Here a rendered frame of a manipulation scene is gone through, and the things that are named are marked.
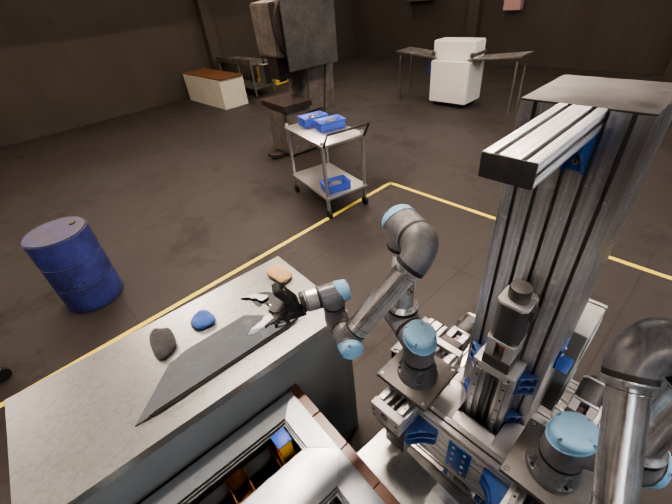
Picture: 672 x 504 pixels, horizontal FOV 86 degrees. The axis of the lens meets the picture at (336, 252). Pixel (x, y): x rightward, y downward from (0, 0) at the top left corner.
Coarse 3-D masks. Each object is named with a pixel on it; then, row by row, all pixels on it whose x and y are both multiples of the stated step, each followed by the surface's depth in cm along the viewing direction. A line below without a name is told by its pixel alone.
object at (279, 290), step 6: (276, 282) 110; (276, 288) 109; (282, 288) 110; (276, 294) 109; (282, 294) 110; (288, 294) 113; (294, 294) 117; (282, 300) 112; (288, 300) 113; (294, 300) 114; (294, 306) 116
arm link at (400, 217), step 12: (384, 216) 116; (396, 216) 112; (408, 216) 109; (420, 216) 110; (384, 228) 118; (396, 228) 110; (396, 240) 110; (396, 252) 116; (408, 288) 126; (408, 300) 130; (396, 312) 133; (408, 312) 132; (396, 324) 134
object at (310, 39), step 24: (264, 0) 506; (288, 0) 463; (312, 0) 482; (264, 24) 504; (288, 24) 476; (312, 24) 496; (264, 48) 533; (288, 48) 490; (312, 48) 511; (336, 48) 534; (264, 72) 571; (288, 72) 549; (312, 72) 557; (288, 96) 596; (312, 96) 575; (288, 120) 567
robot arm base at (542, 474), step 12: (528, 456) 110; (540, 456) 105; (528, 468) 109; (540, 468) 105; (552, 468) 101; (540, 480) 105; (552, 480) 102; (564, 480) 101; (576, 480) 101; (552, 492) 104; (564, 492) 102
